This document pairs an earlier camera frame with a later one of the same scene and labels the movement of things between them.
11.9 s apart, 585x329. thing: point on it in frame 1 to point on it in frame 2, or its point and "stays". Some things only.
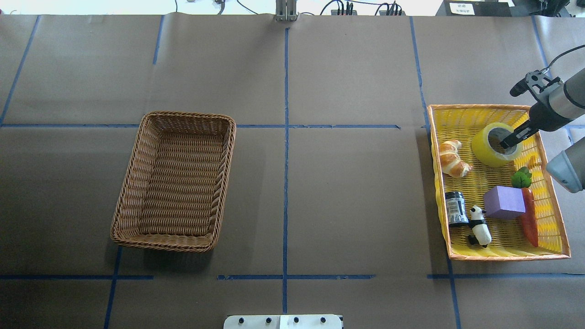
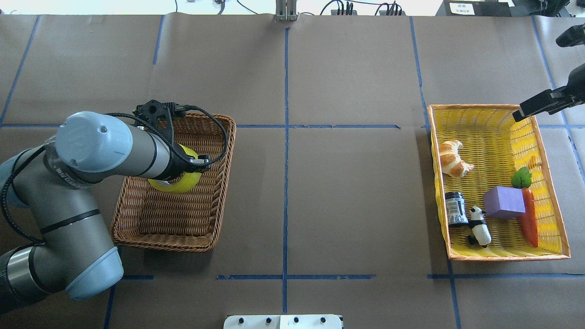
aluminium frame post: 286,10 stays
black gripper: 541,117 to 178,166
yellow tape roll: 483,151 to 188,182
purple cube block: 505,203 stays
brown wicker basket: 171,193 stays
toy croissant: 451,162 stays
